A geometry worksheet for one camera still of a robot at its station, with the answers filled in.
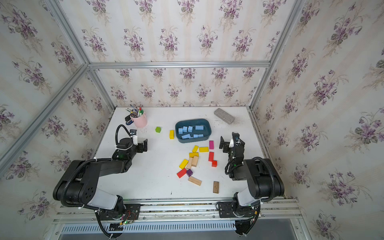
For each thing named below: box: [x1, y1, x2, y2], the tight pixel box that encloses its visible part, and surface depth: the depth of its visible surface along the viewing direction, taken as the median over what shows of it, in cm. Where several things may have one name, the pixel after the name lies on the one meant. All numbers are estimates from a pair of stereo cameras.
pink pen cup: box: [131, 112, 148, 128], surface depth 107 cm
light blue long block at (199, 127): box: [195, 125, 204, 131], surface depth 109 cm
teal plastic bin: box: [175, 118, 212, 144], surface depth 107 cm
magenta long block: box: [209, 140, 215, 150], surface depth 100 cm
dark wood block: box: [213, 181, 220, 194], surface depth 83 cm
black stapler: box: [125, 115, 134, 125], surface depth 109 cm
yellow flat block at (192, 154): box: [189, 152, 199, 158], surface depth 96 cm
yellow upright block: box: [169, 130, 175, 140], surface depth 103 cm
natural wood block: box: [186, 156, 199, 169], surface depth 91 cm
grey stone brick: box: [214, 108, 235, 125], surface depth 114 cm
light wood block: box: [187, 176, 203, 186], surface depth 85 cm
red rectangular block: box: [176, 168, 188, 179], surface depth 88 cm
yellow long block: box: [179, 159, 189, 170], surface depth 91 cm
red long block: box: [208, 151, 215, 162], surface depth 94 cm
